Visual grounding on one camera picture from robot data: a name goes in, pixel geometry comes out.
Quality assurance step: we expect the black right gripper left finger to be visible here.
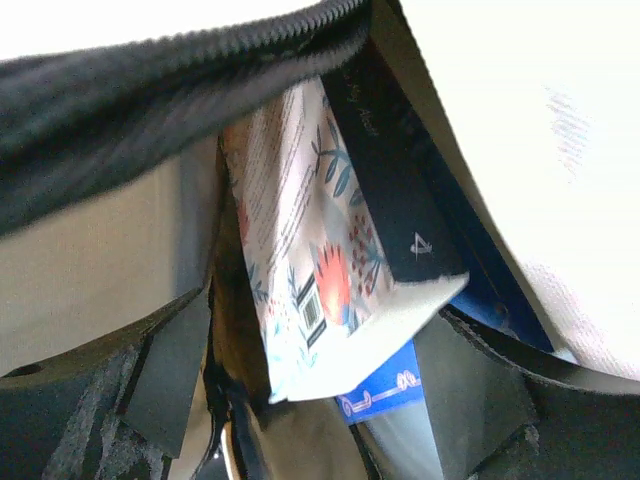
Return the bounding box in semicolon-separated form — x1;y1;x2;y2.
1;290;210;479

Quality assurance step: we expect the blue hardcover book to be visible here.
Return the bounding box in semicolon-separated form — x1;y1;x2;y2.
324;42;553;479

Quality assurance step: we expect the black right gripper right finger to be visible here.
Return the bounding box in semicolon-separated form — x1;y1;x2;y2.
415;307;639;479

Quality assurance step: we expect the floral paperback book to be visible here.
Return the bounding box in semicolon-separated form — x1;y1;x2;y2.
220;45;469;403

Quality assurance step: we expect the beige canvas backpack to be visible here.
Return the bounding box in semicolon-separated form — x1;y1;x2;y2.
1;1;639;479

